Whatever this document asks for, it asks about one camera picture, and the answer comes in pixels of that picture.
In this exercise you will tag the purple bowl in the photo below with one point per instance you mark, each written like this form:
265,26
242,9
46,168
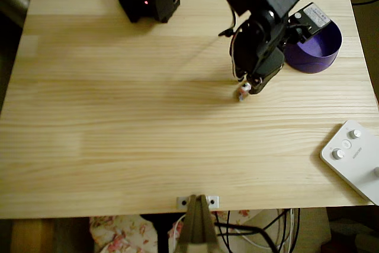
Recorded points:
311,59

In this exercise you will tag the white device with knobs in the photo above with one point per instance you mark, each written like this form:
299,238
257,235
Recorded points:
355,161

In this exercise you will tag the floral pink cloth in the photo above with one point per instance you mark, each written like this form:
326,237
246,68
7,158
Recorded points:
118,235

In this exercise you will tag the wooden table leg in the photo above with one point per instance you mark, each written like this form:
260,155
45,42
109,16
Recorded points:
32,235

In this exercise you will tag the white mounting bracket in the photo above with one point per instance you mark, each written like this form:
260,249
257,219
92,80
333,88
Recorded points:
213,201

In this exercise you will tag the olive camera stand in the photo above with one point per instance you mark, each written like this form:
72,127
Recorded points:
197,223

